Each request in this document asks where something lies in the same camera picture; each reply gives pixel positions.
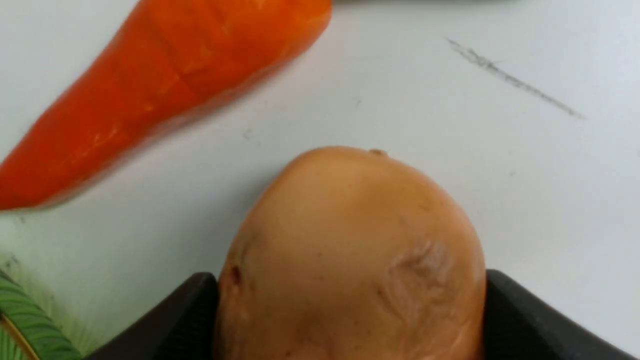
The brown wrinkled potato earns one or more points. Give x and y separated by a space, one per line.
350 254

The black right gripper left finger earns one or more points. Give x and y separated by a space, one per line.
180 327

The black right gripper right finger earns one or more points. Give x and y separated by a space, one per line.
520 326

